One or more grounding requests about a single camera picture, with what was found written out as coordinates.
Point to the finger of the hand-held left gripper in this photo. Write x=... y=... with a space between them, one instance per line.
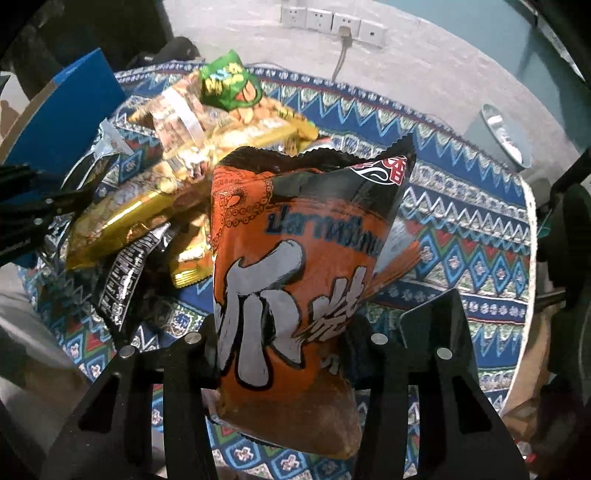
x=64 y=202

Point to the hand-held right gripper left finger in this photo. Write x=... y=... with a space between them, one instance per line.
x=184 y=374

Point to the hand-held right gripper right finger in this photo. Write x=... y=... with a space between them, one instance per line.
x=392 y=378

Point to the large gold snack bag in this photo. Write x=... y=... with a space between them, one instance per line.
x=134 y=207

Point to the blue cardboard box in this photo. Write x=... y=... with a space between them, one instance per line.
x=69 y=106

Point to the small yellow snack bag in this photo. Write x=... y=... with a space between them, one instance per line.
x=191 y=258

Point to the clear snack pack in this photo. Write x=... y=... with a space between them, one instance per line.
x=180 y=129

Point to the orange snack bag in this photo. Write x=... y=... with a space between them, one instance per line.
x=286 y=277

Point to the green snack bag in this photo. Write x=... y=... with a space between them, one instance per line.
x=228 y=81

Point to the yellow peanut snack bag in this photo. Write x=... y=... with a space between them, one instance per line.
x=272 y=122

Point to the silver black snack bag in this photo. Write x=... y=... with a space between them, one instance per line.
x=94 y=157

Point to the patterned blue tablecloth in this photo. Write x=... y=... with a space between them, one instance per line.
x=461 y=221

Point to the grey waste bin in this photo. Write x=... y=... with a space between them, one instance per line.
x=501 y=134

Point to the white wall socket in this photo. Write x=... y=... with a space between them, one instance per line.
x=353 y=23
x=373 y=32
x=319 y=19
x=293 y=14

